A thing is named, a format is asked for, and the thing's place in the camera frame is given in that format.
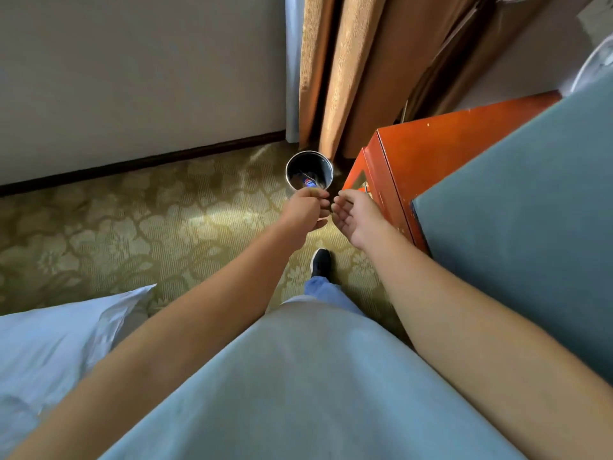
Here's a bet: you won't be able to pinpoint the person's left hand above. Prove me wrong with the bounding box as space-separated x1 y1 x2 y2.
277 186 332 250

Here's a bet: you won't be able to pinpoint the white plug cable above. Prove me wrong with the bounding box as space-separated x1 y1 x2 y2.
572 33 613 94

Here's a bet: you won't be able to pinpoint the white bed sheet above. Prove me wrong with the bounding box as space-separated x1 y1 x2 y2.
0 284 158 446

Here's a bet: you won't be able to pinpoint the white sheer curtain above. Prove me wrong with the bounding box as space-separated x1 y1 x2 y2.
285 0 307 144

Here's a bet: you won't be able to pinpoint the grey mini fridge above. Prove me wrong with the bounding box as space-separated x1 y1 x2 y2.
411 73 613 387

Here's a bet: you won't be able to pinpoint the person's legs in blue jeans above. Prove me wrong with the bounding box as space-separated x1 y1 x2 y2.
282 276 365 317

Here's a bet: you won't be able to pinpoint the person's right forearm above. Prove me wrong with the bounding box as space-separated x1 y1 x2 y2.
373 234 613 460

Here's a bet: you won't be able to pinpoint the person's right hand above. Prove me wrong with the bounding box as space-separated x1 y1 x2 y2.
330 188 399 253

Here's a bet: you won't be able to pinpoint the brown curtain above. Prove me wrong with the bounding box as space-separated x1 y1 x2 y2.
298 0 600 161

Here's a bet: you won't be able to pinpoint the round metal trash bin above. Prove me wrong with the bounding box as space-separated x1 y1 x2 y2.
285 149 335 193

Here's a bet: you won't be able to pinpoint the person's grey shirt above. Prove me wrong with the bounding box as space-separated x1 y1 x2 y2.
98 295 527 460

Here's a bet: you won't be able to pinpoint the person's right black shoe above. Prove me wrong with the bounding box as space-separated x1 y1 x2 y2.
310 247 334 279

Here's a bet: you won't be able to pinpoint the person's left forearm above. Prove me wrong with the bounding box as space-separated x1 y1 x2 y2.
7 227 307 460

